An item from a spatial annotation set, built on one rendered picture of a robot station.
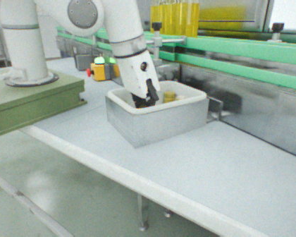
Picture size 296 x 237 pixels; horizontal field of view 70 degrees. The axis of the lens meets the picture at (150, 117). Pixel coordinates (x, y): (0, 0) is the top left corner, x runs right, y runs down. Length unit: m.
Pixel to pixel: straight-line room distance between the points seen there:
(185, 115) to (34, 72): 0.47
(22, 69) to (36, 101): 0.12
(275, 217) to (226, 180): 0.09
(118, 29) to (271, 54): 0.33
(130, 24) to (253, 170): 0.37
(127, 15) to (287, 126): 0.40
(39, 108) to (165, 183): 0.43
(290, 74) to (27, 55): 0.67
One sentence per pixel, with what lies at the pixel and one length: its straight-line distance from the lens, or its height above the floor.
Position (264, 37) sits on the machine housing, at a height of 0.96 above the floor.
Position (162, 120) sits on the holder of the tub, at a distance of 0.50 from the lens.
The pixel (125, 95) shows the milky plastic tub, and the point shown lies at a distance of 0.61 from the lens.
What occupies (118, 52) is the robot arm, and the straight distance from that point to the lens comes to 0.46.
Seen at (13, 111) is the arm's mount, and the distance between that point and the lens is 0.65.
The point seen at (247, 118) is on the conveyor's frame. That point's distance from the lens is 0.58.
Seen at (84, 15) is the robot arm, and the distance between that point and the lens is 0.38.
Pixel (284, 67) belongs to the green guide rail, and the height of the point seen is 0.92.
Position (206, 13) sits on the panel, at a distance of 0.92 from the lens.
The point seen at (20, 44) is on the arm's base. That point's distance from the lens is 0.73.
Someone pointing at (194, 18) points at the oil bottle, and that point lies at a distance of 0.78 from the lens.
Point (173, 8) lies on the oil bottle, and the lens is 0.82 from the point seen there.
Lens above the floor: 1.01
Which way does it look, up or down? 24 degrees down
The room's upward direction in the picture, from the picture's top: straight up
